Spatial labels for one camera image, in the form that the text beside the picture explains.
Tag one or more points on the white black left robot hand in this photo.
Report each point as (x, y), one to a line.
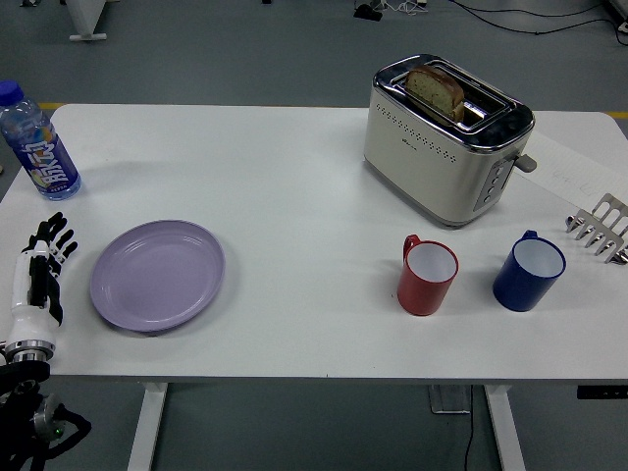
(22, 289)

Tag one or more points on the purple plate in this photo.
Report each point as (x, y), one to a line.
(157, 277)

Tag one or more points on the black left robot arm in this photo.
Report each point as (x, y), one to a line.
(29, 392)

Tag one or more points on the blue-capped drink bottle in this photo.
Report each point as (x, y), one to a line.
(41, 147)

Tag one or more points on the white table leg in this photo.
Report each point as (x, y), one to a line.
(505, 427)
(147, 427)

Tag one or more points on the white furniture leg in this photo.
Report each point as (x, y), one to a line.
(88, 19)

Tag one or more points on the red mug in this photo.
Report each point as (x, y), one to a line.
(427, 279)

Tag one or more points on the cream silver toaster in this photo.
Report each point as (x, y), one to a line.
(441, 157)

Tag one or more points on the grey under-table box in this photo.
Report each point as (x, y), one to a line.
(449, 398)

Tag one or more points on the black floor device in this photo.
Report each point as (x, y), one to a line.
(368, 11)

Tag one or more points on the bread slice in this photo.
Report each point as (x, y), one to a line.
(436, 93)

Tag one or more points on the blue mug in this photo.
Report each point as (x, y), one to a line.
(530, 272)

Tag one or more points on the white paper sheet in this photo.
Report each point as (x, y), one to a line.
(574, 164)

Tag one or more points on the silver toast rack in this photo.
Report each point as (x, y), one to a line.
(601, 228)

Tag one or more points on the black table control panel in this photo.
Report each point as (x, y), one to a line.
(602, 392)

